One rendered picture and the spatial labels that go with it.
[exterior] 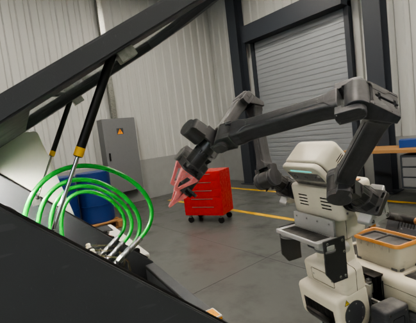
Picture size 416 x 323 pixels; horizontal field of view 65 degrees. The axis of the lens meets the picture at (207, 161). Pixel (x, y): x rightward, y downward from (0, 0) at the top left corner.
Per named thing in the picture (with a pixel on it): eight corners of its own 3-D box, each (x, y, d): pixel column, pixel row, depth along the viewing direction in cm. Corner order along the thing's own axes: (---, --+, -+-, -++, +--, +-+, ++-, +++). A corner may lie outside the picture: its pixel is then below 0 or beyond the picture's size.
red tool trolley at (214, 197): (186, 223, 552) (179, 173, 545) (198, 216, 593) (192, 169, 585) (224, 224, 521) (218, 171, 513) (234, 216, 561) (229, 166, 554)
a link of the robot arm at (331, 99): (370, 120, 75) (368, 88, 81) (363, 103, 72) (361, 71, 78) (219, 157, 100) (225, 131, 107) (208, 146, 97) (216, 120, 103)
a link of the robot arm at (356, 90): (414, 111, 71) (408, 81, 77) (349, 102, 73) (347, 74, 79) (347, 207, 107) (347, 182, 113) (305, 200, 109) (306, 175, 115)
